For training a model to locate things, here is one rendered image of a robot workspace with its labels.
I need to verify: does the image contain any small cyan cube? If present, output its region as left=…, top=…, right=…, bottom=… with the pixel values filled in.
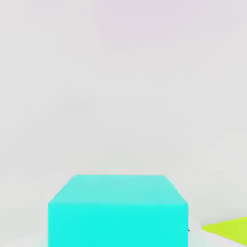
left=47, top=174, right=189, bottom=247

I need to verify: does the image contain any large lime box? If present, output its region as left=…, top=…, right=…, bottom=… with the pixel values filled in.
left=200, top=216, right=247, bottom=246

